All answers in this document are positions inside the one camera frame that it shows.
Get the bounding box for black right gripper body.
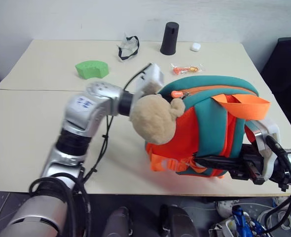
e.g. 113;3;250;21
230;144;266;185

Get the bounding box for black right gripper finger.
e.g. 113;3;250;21
193;155;246;167

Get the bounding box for orange and teal backpack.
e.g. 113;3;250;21
129;75;272;179

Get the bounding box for white shoe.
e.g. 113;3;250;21
216;199;241;218

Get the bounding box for blue object on floor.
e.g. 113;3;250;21
231;204;262;237

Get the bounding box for dark rounded shape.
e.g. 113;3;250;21
159;204;200;237
103;206;134;237

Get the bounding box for clear bag of orange candies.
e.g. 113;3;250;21
170;63;207;76

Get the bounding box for black chair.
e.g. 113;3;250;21
260;37;291;149

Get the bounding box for black cone cup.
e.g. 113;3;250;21
159;21;180;55

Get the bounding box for green foam block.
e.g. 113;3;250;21
75;60;109;80

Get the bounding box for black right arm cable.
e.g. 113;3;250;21
265;135;291;234

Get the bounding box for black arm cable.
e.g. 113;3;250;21
28;63;152;237
265;135;291;234

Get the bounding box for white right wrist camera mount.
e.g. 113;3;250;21
255;118;281;180

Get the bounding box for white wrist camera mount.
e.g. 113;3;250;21
135;63;165;100
255;118;281;180

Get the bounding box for white floor cables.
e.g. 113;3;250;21
256;197;291;237

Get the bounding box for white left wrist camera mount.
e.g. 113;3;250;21
135;63;165;100

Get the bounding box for clear bag with black strap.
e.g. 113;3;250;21
116;32;140;62

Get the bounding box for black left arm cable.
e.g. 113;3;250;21
28;63;152;237

